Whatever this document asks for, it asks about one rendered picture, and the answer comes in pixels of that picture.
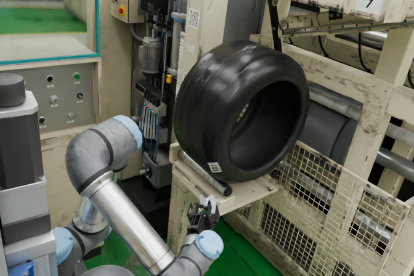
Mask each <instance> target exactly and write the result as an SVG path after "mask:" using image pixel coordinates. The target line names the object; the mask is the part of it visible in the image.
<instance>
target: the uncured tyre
mask: <svg viewBox="0 0 414 276"><path fill-rule="evenodd" d="M249 101H250V103H249V105H248V108H247V109H246V111H245V113H244V114H243V116H242V117H241V119H240V120H239V121H238V123H237V124H235V123H236V121H237V119H238V117H239V115H240V113H241V112H242V110H243V109H244V107H245V105H246V104H247V103H248V102H249ZM309 101H310V96H309V87H308V83H307V78H306V75H305V72H304V70H303V69H302V67H301V66H300V64H299V63H298V62H296V61H295V60H294V59H293V58H292V57H290V56H289V55H287V54H284V53H282V52H279V51H276V50H275V49H272V48H269V47H267V46H264V45H262V44H259V43H256V42H254V41H247V40H237V41H229V42H226V43H223V44H220V45H218V46H216V47H215V48H213V49H211V50H210V51H208V52H207V53H206V54H205V55H204V56H202V57H201V58H200V59H199V60H198V61H197V62H196V64H195V65H194V66H193V67H192V68H191V69H190V71H189V72H188V73H187V75H186V77H185V78H184V80H183V82H182V84H181V86H180V88H179V91H178V93H177V97H176V101H175V104H174V110H173V119H172V120H173V128H174V133H175V136H176V139H177V141H178V143H179V145H180V146H181V149H182V150H183V151H184V152H185V154H186V155H188V156H189V157H190V158H191V159H192V160H193V161H194V162H196V163H197V164H198V165H199V166H201V167H202V168H203V169H204V170H205V171H206V172H207V173H208V174H210V175H211V176H212V177H214V178H215V179H218V180H220V181H223V182H226V183H230V184H239V183H243V182H248V181H251V180H255V179H257V178H259V177H261V176H263V175H265V174H267V173H268V172H270V171H271V170H273V169H274V168H275V167H276V166H277V165H278V164H279V163H280V162H281V161H282V160H283V159H284V158H285V157H286V156H287V154H288V153H289V152H290V150H291V149H292V148H293V146H294V145H295V143H296V141H297V140H298V138H299V136H300V134H301V132H302V129H303V127H304V125H305V122H306V118H307V114H308V111H309ZM215 162H218V163H219V166H220V168H221V171H222V172H211V169H210V167H209V165H208V163H215Z"/></svg>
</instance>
